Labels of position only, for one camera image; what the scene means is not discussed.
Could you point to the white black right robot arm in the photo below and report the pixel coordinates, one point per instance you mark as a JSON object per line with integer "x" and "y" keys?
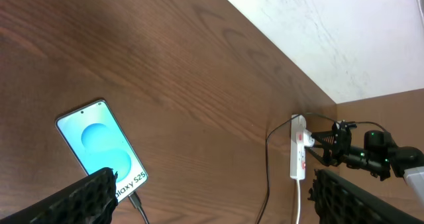
{"x": 380, "y": 155}

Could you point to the white power strip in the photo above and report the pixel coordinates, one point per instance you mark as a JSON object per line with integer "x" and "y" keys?
{"x": 300, "y": 139}

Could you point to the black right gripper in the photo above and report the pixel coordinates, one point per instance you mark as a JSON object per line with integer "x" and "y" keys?
{"x": 341, "y": 141}

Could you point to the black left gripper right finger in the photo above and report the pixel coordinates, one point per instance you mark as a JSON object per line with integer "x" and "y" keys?
{"x": 338, "y": 201}

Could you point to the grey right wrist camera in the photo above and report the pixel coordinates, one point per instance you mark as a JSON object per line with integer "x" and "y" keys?
{"x": 346, "y": 124}

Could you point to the blue Galaxy smartphone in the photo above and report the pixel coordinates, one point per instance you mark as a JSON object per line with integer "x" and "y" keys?
{"x": 97, "y": 141}

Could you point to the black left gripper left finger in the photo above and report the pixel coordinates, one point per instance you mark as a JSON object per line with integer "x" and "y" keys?
{"x": 90, "y": 200}

